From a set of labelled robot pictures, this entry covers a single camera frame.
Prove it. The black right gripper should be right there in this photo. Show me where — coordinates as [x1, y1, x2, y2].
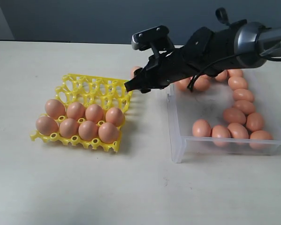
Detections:
[124, 50, 192, 93]

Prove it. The brown egg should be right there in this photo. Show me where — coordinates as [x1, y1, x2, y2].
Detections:
[66, 102, 85, 120]
[215, 70, 228, 82]
[211, 125, 231, 147]
[227, 123, 249, 139]
[228, 76, 248, 90]
[130, 66, 142, 78]
[233, 89, 255, 102]
[45, 99, 66, 120]
[222, 108, 246, 125]
[105, 107, 124, 127]
[246, 112, 265, 132]
[175, 78, 191, 91]
[36, 116, 59, 136]
[59, 118, 79, 139]
[194, 76, 211, 91]
[227, 69, 243, 77]
[78, 120, 99, 141]
[233, 100, 256, 115]
[85, 104, 104, 123]
[250, 130, 273, 150]
[98, 122, 119, 144]
[192, 119, 212, 137]

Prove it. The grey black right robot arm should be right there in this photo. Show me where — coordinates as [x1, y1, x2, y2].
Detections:
[125, 21, 281, 93]

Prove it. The clear plastic bin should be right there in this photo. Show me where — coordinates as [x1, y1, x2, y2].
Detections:
[167, 69, 281, 163]

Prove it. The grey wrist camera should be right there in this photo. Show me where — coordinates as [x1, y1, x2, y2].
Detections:
[131, 25, 175, 52]

